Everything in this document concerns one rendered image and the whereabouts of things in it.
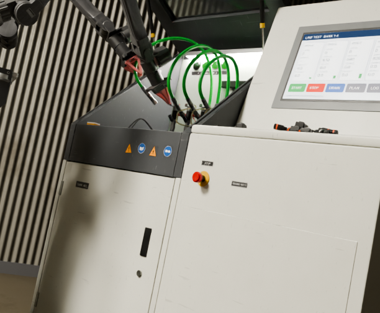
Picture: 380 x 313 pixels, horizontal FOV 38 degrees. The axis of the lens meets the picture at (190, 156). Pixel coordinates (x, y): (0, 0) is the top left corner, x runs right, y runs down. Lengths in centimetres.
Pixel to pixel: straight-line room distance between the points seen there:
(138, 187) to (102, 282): 38
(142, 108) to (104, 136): 45
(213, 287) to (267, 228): 26
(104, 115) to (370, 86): 117
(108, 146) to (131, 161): 16
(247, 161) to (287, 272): 36
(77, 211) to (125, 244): 33
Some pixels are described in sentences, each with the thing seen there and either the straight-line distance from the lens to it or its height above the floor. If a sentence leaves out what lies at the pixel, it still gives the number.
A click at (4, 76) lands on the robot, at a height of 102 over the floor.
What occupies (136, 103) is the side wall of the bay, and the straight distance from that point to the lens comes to 259.
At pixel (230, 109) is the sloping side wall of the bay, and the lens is 205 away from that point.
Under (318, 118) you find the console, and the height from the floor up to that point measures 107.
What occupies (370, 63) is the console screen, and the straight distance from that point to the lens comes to 193.
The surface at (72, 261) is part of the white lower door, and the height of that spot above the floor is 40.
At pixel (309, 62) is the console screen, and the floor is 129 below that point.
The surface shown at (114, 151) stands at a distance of 215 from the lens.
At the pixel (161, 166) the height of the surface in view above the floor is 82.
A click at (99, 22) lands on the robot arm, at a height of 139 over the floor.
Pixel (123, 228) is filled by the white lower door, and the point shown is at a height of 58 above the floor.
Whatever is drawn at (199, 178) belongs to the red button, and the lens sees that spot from 177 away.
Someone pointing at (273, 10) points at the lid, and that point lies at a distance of 236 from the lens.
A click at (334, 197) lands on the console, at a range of 154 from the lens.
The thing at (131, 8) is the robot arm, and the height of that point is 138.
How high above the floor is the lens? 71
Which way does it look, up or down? 5 degrees up
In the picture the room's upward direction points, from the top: 11 degrees clockwise
